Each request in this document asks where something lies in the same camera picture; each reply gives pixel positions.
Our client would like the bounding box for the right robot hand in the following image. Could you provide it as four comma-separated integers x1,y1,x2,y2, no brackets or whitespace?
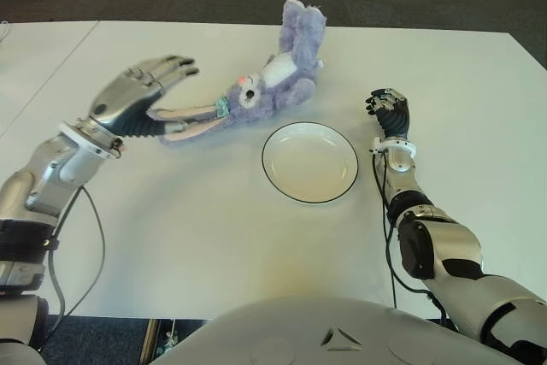
365,87,412,140

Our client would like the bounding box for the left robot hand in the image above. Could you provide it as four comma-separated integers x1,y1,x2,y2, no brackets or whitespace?
87,55,201,140

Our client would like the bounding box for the purple plush bunny doll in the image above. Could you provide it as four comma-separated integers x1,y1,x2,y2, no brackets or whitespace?
147,0,329,148

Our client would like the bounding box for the white plate black rim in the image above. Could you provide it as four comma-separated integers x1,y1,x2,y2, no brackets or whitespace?
262,121,359,206

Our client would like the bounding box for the silver robot torso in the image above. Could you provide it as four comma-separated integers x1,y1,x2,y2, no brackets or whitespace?
149,296,526,365

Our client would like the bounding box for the metal table leg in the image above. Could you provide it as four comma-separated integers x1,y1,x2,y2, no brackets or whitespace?
143,319,162,361

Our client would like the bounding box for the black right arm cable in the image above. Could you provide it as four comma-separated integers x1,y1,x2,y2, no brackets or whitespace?
371,153,450,327

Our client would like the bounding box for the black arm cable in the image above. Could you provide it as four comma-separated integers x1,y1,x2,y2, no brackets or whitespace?
44,185,107,340
371,153,450,327

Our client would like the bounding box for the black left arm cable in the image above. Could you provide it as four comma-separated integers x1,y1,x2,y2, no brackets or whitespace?
44,185,107,340

